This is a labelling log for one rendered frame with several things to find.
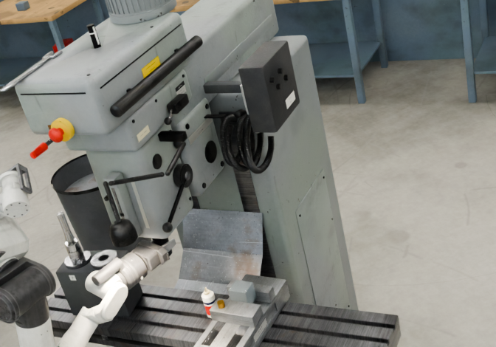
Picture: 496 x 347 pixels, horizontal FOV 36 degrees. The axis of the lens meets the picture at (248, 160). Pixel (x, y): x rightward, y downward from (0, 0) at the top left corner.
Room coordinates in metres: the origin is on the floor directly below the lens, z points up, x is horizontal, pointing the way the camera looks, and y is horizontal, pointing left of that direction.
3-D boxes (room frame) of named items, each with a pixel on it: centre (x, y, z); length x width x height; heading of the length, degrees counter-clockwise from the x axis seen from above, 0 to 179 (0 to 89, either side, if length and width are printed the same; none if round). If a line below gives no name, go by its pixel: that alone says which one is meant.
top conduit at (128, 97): (1.95, 0.18, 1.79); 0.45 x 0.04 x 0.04; 149
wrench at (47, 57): (1.91, 0.49, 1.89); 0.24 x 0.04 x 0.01; 152
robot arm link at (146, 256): (1.93, 0.38, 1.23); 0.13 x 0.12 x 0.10; 44
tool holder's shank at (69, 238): (2.16, 0.63, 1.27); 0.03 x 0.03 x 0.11
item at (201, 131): (2.16, 0.22, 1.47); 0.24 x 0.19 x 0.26; 59
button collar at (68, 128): (1.79, 0.44, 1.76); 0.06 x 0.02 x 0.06; 59
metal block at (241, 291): (1.87, 0.11, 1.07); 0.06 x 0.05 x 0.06; 57
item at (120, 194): (1.90, 0.38, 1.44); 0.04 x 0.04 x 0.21; 59
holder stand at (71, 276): (2.14, 0.58, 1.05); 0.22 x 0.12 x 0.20; 68
